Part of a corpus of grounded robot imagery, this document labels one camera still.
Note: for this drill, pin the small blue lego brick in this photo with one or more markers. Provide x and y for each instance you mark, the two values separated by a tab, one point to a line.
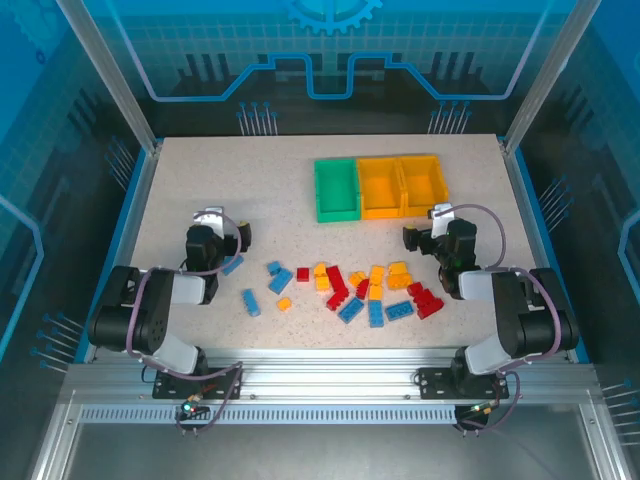
273	267

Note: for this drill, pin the yellow plastic bin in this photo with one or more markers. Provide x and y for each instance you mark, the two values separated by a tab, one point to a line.
422	185
378	187

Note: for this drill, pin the small red lego brick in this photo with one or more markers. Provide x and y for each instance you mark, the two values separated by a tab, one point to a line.
302	274

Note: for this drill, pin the long red lego brick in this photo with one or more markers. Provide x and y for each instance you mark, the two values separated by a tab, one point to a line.
336	279

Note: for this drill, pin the green plastic bin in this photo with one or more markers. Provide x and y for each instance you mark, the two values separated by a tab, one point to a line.
337	190

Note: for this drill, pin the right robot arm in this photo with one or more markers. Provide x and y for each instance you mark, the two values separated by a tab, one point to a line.
510	310

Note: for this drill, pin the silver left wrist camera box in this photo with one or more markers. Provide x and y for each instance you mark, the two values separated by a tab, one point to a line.
212	219

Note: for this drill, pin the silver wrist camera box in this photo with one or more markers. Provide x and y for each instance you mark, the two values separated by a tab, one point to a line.
212	219
442	215

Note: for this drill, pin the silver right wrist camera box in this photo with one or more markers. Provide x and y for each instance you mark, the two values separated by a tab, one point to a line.
442	215

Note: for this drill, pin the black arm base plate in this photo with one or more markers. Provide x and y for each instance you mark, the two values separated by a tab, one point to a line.
167	387
435	382

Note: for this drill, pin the aluminium mounting rail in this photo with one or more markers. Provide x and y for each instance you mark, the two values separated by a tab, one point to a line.
325	375

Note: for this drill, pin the aluminium frame post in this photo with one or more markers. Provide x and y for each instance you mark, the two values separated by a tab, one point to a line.
113	75
548	75

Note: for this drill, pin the aluminium lower frame leg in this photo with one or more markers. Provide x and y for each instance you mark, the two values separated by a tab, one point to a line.
52	440
605	440

